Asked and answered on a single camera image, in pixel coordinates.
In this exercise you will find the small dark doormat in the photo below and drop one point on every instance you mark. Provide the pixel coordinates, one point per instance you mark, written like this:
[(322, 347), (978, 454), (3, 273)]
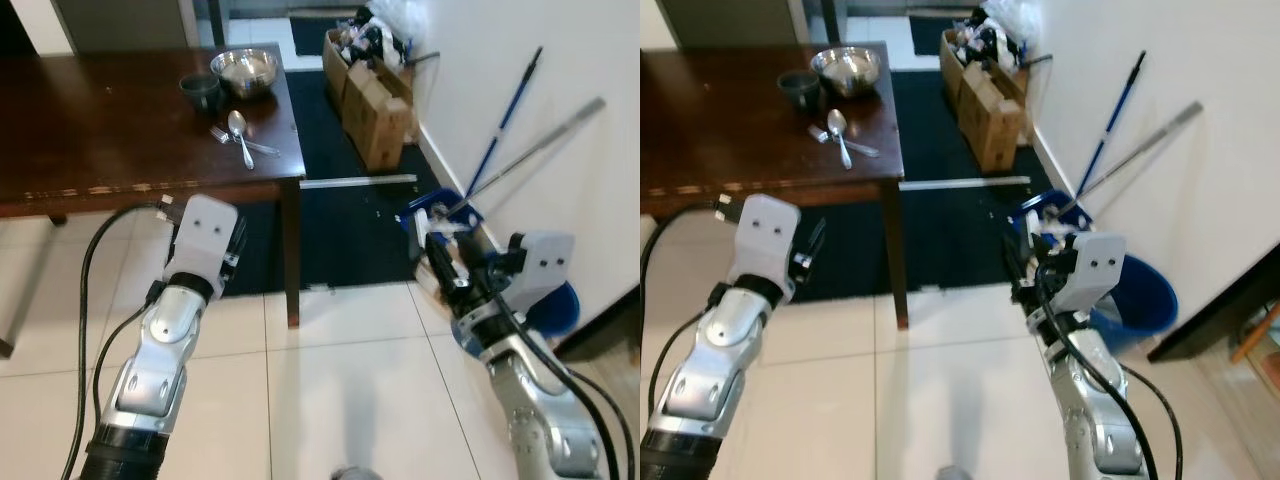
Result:
[(928, 35), (312, 35)]

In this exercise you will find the dark brown wooden table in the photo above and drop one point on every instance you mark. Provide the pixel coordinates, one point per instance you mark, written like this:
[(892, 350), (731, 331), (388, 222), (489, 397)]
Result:
[(730, 130), (110, 130)]

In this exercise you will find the dark blue floor rug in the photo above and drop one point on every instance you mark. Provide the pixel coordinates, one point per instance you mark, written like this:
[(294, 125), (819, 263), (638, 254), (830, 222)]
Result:
[(960, 225), (340, 225)]

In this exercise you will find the steel spoon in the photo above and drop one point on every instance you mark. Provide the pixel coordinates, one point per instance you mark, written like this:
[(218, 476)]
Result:
[(837, 123), (237, 124)]

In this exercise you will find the steel fork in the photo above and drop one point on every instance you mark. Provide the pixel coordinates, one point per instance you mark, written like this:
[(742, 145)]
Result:
[(866, 150), (262, 148)]

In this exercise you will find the clear plastic rubbish bag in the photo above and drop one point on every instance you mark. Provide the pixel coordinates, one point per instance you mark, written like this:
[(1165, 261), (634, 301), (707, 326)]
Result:
[(1005, 22), (395, 22)]

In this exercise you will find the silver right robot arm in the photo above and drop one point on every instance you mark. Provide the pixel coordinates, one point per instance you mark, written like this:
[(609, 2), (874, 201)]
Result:
[(1090, 400), (535, 400)]

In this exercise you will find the blue mop bucket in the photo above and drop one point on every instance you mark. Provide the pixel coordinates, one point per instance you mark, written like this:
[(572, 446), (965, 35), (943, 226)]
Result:
[(1145, 300), (556, 308)]

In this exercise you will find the steel mixing bowl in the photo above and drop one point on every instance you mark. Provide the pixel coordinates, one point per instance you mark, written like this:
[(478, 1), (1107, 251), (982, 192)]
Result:
[(846, 70), (244, 72)]

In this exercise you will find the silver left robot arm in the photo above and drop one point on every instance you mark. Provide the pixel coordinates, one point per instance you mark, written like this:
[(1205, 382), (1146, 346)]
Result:
[(705, 370), (155, 360)]

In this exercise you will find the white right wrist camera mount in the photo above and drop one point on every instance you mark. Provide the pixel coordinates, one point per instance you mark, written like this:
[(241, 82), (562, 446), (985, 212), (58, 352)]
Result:
[(542, 265), (1090, 270)]

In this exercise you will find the grey robot foot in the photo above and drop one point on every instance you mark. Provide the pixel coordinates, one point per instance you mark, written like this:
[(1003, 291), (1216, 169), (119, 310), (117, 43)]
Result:
[(955, 473), (357, 473)]

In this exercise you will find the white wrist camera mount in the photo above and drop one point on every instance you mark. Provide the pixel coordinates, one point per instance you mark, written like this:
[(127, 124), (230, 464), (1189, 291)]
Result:
[(200, 240), (1090, 270), (765, 240), (542, 265)]

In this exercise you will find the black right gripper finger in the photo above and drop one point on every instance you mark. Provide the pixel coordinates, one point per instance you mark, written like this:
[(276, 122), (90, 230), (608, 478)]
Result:
[(1022, 255), (443, 260)]

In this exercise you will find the dark low furniture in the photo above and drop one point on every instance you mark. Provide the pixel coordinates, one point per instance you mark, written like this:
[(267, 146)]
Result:
[(1225, 300)]

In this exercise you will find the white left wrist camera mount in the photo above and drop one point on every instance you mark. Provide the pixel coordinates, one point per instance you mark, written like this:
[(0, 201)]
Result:
[(765, 240), (200, 240)]

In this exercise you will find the white floor strip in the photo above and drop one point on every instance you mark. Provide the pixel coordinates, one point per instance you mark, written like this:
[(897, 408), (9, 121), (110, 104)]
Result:
[(965, 182), (358, 182)]

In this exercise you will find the brown cardboard box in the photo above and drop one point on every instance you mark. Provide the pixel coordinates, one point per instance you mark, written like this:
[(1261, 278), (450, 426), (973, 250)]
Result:
[(992, 110), (378, 110)]

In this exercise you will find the light wooden furniture piece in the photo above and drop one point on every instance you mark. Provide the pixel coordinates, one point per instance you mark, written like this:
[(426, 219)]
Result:
[(1258, 340)]

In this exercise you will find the white mop wringer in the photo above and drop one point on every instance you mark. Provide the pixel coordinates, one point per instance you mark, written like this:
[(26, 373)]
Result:
[(440, 218), (1050, 222)]

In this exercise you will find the dark green cup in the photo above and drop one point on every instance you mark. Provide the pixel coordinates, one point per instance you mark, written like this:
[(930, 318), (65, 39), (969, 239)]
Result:
[(799, 89), (200, 92)]

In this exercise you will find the grey door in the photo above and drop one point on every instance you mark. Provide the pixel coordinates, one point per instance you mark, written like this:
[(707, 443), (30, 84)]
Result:
[(730, 20), (120, 22)]

